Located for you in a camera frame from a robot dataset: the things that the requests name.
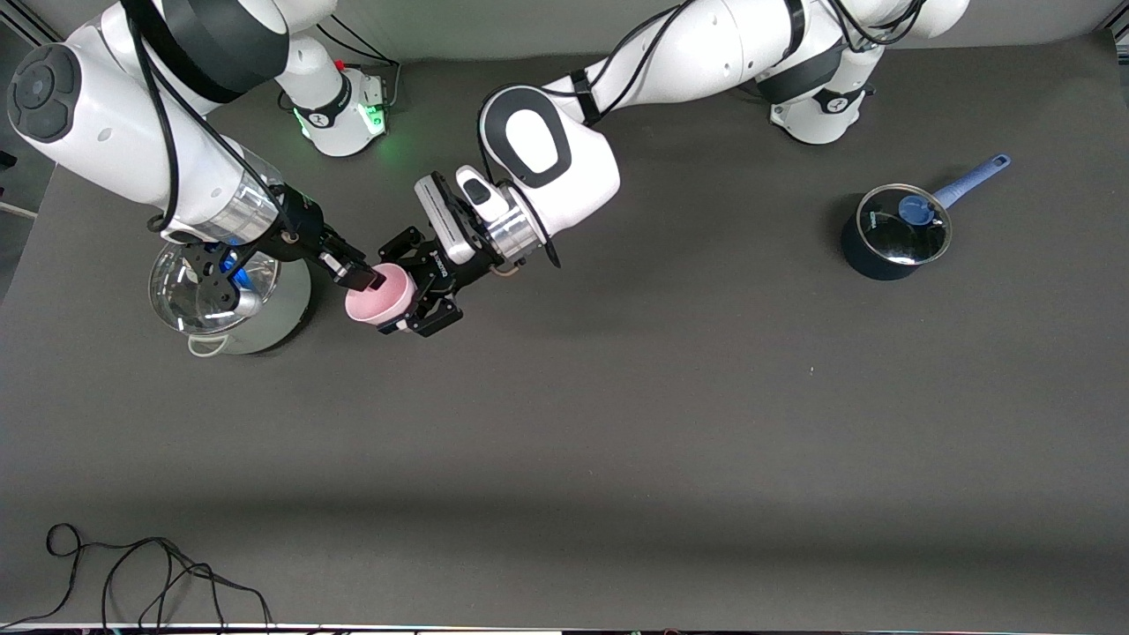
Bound pink plastic cup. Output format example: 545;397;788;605
345;263;416;332

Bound pale grey-green stockpot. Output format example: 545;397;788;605
148;243;312;357

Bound glass lid with tan knob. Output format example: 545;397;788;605
148;243;281;336

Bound dark blue saucepan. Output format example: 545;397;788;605
841;153;1012;281

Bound glass lid with blue knob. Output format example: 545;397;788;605
856;183;953;266

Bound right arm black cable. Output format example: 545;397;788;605
123;0;297;235

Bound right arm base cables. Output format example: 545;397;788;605
313;12;403;114

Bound aluminium frame profile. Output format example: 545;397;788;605
0;0;63;54

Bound loose black cable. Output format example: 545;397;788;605
0;523;274;631

